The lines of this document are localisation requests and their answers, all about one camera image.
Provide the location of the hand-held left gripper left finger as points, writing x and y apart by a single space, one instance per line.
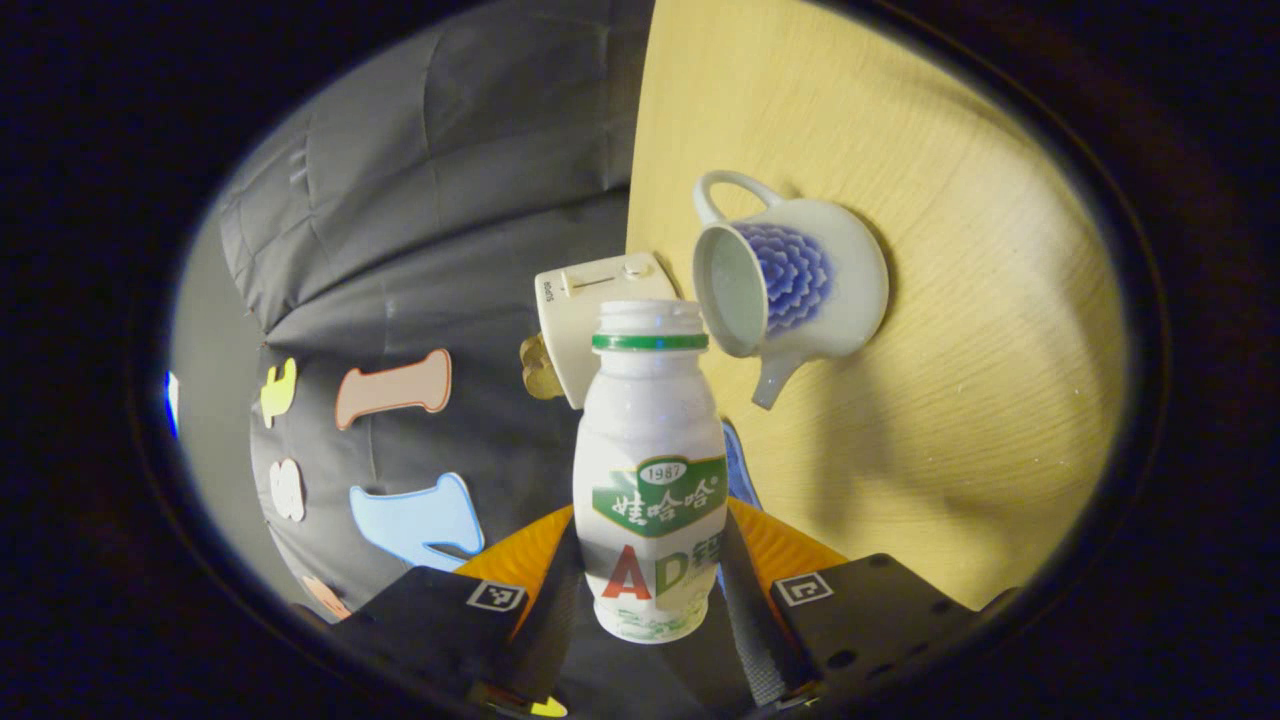
550 630

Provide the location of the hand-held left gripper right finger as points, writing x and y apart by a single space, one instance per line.
745 620

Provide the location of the white green-label water bottle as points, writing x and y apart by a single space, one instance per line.
650 430

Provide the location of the white blue-flower teacup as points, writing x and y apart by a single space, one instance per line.
850 290

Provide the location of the blue towel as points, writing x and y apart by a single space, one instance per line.
742 470

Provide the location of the brown toast slice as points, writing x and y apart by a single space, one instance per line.
535 355
543 384

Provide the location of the white toaster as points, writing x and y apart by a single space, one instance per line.
590 310

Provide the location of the black backdrop cloth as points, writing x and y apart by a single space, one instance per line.
450 200

